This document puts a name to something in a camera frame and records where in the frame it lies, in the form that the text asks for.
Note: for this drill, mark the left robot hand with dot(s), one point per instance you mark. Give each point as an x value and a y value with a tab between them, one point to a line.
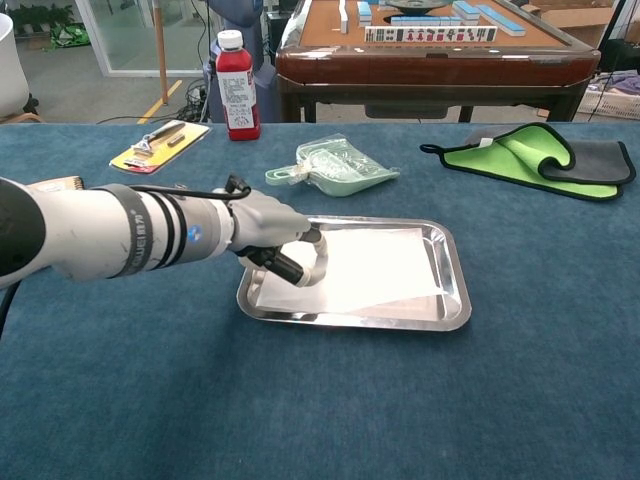
265	220

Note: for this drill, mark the white paper napkin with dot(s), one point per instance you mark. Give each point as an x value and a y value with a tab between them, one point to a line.
380	270

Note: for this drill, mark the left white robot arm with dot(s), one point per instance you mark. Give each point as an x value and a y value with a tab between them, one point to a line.
90	230

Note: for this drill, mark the silver metal tray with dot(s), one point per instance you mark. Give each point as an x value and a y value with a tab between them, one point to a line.
450	310

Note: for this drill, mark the green mini dustpan in bag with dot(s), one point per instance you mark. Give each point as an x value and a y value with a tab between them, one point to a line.
345	172

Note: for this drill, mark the razor in yellow package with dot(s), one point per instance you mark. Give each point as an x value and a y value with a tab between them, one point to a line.
165	145

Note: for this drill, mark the red juice bottle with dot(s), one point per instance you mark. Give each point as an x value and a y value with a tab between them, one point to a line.
237	95

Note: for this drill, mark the blue felt table mat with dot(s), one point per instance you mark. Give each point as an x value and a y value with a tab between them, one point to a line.
320	400

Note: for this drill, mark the wooden pole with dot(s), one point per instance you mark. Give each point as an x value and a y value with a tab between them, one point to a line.
161	50

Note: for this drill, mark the kraft spiral notebook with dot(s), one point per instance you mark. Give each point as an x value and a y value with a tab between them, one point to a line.
60	184

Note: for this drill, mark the white upright mahjong tile stack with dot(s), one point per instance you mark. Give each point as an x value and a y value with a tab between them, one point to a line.
344	17

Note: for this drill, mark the brown mahjong table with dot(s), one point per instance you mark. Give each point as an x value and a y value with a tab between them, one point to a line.
430	65

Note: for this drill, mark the short blue mahjong tile stack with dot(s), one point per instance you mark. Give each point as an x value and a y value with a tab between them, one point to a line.
364	14

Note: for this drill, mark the green grey microfibre cloth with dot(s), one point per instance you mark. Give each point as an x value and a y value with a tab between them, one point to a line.
500	165

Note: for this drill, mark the row of face-up mahjong tiles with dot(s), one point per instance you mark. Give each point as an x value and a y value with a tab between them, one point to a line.
430	34

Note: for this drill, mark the row of blue-backed mahjong tiles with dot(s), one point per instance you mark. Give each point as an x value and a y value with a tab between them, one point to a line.
425	20
500	20

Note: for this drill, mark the green bag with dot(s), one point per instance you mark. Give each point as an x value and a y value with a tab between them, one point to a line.
70	37

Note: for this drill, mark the white chair with wooden legs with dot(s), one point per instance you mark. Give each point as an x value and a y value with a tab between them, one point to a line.
10	65

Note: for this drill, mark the white plastic basket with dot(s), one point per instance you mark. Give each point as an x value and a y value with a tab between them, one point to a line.
612	102

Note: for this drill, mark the blue grey machine pedestal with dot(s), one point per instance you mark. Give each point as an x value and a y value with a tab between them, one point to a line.
265	90

